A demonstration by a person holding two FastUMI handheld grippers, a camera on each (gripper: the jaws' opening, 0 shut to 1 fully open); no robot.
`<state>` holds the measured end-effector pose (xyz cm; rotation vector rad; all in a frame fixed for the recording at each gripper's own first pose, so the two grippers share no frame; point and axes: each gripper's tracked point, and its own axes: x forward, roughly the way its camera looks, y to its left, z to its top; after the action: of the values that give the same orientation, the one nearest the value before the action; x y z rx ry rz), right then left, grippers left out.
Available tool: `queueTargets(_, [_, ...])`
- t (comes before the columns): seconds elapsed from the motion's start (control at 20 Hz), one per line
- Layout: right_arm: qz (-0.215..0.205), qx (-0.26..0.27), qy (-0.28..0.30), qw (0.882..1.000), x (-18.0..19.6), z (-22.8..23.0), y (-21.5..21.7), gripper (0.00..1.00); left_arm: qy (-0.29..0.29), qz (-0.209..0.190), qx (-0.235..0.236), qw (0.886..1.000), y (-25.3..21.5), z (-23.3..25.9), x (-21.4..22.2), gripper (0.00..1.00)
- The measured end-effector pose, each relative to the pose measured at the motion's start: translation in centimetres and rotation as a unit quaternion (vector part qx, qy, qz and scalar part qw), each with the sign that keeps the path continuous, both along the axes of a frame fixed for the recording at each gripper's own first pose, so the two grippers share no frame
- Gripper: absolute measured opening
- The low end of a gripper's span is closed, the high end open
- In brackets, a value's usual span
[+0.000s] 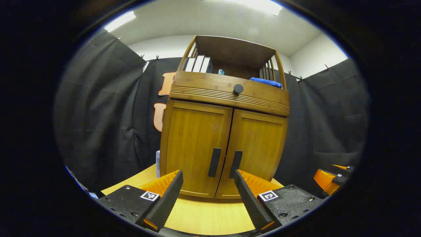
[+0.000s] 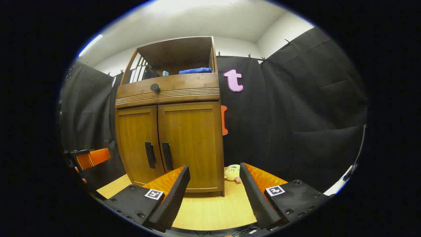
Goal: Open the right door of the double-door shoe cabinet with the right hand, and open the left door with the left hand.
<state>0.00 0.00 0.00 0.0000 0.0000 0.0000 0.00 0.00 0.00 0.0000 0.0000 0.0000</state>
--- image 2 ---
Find black backdrop cloth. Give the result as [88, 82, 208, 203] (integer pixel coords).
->
[59, 26, 368, 198]

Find black cables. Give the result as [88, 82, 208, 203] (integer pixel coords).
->
[194, 227, 262, 237]

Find blue folded towel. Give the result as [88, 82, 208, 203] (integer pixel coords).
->
[179, 67, 212, 75]

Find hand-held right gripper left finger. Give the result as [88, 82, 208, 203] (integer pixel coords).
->
[103, 165, 191, 233]

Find black door handle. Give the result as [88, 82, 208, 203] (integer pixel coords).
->
[161, 142, 174, 171]
[145, 142, 156, 169]

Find yellow plush toy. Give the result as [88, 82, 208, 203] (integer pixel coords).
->
[224, 165, 242, 183]

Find wooden shoe cabinet door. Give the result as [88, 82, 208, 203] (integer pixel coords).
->
[115, 105, 166, 186]
[158, 101, 225, 193]

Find wooden double-door shoe cabinet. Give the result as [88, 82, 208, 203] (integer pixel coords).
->
[114, 36, 225, 197]

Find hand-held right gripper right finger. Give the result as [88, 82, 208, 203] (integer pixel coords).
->
[239, 162, 331, 230]

